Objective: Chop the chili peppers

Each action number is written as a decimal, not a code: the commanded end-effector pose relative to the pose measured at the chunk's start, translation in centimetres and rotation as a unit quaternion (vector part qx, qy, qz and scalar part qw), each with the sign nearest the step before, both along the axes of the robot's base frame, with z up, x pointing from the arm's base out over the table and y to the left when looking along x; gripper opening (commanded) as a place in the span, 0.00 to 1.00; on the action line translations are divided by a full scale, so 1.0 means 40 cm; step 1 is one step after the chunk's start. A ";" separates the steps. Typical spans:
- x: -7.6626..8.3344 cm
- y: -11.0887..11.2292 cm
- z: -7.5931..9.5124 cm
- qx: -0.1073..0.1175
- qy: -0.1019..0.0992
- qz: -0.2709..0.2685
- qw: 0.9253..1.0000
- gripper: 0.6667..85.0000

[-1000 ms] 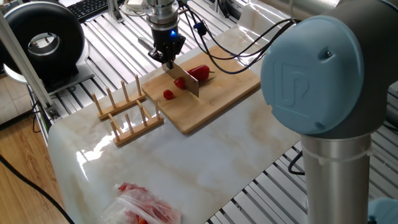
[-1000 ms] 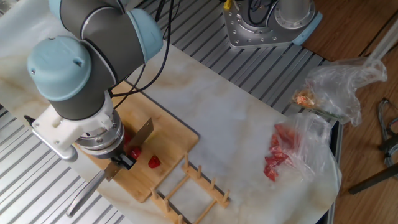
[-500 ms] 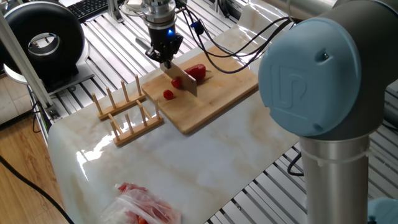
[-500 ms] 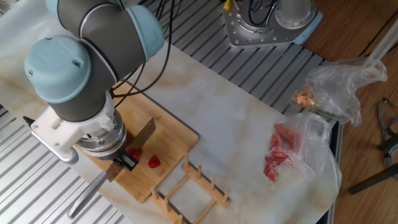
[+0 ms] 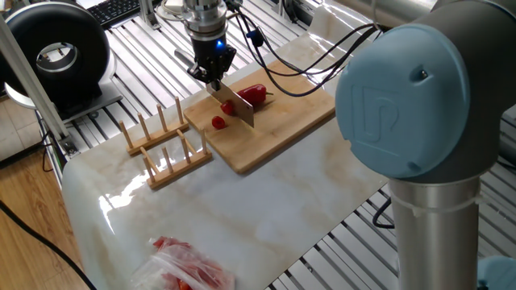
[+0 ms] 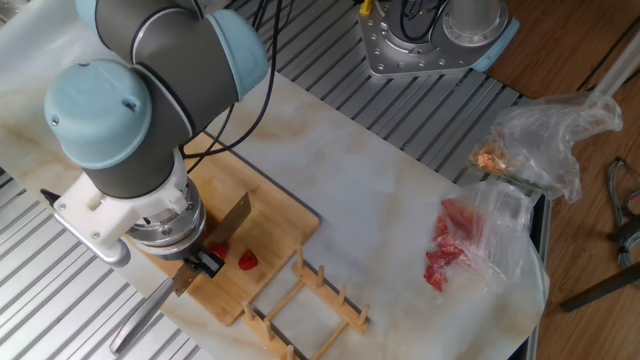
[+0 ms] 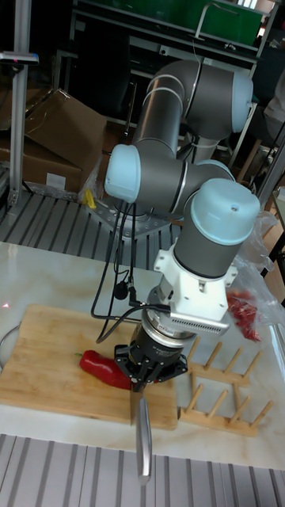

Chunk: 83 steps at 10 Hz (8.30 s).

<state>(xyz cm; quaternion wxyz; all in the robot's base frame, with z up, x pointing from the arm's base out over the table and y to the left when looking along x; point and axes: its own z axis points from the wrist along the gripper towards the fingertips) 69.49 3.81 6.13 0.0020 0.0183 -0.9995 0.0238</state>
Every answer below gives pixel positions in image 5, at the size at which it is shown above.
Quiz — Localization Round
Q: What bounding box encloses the marble pattern table mat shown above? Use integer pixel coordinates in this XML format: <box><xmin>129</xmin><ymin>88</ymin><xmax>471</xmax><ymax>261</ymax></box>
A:
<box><xmin>60</xmin><ymin>0</ymin><xmax>390</xmax><ymax>290</ymax></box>

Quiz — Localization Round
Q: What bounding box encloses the red chili pepper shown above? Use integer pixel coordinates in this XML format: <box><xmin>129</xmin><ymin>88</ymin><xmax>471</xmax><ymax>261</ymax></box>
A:
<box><xmin>235</xmin><ymin>83</ymin><xmax>274</xmax><ymax>106</ymax></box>

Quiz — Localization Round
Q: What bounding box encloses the steel kitchen knife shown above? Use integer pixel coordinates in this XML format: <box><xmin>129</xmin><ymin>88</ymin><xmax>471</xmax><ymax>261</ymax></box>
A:
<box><xmin>173</xmin><ymin>48</ymin><xmax>256</xmax><ymax>129</ymax></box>

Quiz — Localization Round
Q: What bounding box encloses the black cable clip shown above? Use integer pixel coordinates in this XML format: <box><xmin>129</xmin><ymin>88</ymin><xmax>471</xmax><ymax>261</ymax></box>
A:
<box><xmin>246</xmin><ymin>27</ymin><xmax>265</xmax><ymax>48</ymax></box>

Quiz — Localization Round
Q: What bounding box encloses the black base cable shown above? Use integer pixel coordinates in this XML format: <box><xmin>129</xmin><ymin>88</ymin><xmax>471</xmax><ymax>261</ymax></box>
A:
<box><xmin>371</xmin><ymin>197</ymin><xmax>395</xmax><ymax>230</ymax></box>

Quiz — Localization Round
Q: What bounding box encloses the white round lamp base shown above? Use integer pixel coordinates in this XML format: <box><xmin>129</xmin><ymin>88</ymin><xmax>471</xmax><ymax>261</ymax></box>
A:
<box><xmin>3</xmin><ymin>82</ymin><xmax>38</xmax><ymax>110</ymax></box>

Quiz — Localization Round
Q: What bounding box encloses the clear bag with chili pieces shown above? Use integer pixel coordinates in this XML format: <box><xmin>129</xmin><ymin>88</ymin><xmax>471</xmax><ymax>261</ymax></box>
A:
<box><xmin>128</xmin><ymin>235</ymin><xmax>237</xmax><ymax>290</ymax></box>

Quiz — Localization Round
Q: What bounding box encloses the black ring shaped device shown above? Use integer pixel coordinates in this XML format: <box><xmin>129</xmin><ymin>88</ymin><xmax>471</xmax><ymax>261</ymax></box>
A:
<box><xmin>0</xmin><ymin>2</ymin><xmax>112</xmax><ymax>112</ymax></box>

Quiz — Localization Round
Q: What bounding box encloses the grey device base plate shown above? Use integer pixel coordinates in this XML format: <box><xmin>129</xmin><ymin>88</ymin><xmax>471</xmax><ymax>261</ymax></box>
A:
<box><xmin>60</xmin><ymin>80</ymin><xmax>124</xmax><ymax>122</ymax></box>

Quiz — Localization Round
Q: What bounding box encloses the bamboo cutting board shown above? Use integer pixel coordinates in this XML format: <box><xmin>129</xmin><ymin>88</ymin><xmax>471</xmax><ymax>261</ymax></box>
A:
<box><xmin>183</xmin><ymin>59</ymin><xmax>336</xmax><ymax>175</ymax></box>

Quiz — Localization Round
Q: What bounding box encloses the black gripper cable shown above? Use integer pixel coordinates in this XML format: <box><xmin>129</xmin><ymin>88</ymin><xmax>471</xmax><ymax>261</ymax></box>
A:
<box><xmin>241</xmin><ymin>15</ymin><xmax>378</xmax><ymax>78</ymax></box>

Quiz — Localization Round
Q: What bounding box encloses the short aluminium profile post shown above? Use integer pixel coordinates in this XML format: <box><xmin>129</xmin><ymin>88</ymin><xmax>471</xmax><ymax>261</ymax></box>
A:
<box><xmin>139</xmin><ymin>0</ymin><xmax>162</xmax><ymax>31</ymax></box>

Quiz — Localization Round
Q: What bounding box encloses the black floor cable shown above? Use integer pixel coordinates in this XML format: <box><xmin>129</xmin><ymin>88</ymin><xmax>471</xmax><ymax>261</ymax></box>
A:
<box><xmin>0</xmin><ymin>199</ymin><xmax>98</xmax><ymax>290</ymax></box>

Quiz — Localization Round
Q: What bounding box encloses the black camera cable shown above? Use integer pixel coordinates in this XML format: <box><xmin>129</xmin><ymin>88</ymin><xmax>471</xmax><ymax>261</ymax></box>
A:
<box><xmin>233</xmin><ymin>7</ymin><xmax>380</xmax><ymax>98</ymax></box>

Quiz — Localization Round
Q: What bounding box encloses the wooden peg rack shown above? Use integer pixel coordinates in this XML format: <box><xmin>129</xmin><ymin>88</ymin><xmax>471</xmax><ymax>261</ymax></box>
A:
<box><xmin>119</xmin><ymin>96</ymin><xmax>214</xmax><ymax>190</ymax></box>

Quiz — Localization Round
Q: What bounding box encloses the white device with cable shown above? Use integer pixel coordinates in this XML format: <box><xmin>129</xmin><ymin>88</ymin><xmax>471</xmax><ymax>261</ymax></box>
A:
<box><xmin>155</xmin><ymin>0</ymin><xmax>187</xmax><ymax>21</ymax></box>

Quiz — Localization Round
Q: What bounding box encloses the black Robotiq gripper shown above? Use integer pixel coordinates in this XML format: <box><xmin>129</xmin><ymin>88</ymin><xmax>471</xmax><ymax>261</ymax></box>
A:
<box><xmin>187</xmin><ymin>36</ymin><xmax>237</xmax><ymax>92</ymax></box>

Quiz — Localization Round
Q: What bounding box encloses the black keyboard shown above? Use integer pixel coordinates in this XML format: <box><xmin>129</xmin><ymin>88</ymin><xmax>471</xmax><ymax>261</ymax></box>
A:
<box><xmin>86</xmin><ymin>0</ymin><xmax>142</xmax><ymax>29</ymax></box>

